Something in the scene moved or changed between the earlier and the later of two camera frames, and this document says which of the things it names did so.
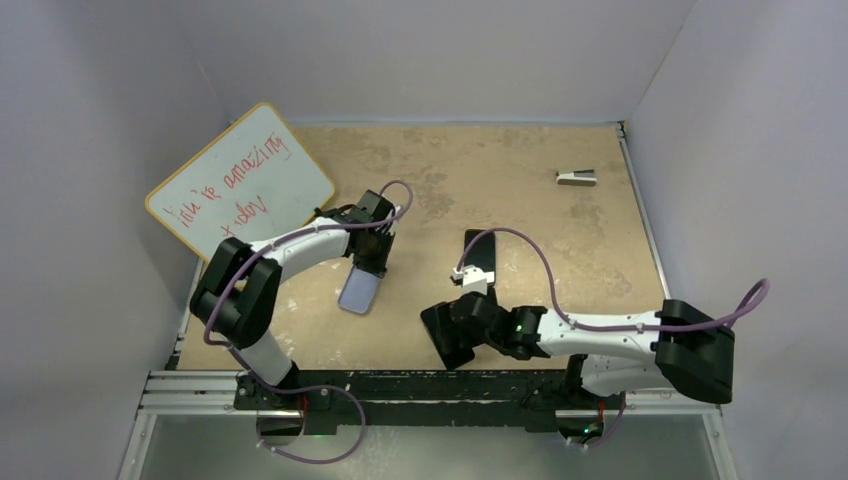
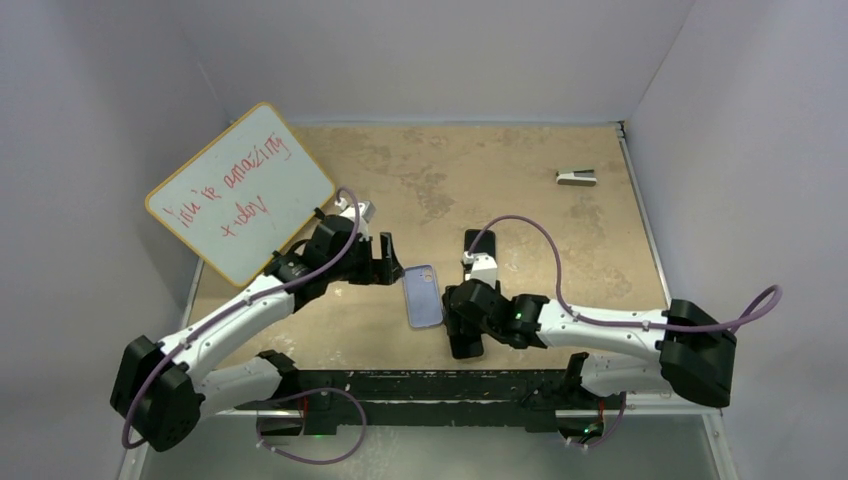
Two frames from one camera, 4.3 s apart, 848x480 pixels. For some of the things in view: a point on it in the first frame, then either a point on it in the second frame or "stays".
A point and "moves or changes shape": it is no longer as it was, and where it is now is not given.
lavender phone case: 358,290 → 422,296
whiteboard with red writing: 253,179 stays
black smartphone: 452,343 moves or changes shape
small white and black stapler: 584,177 stays
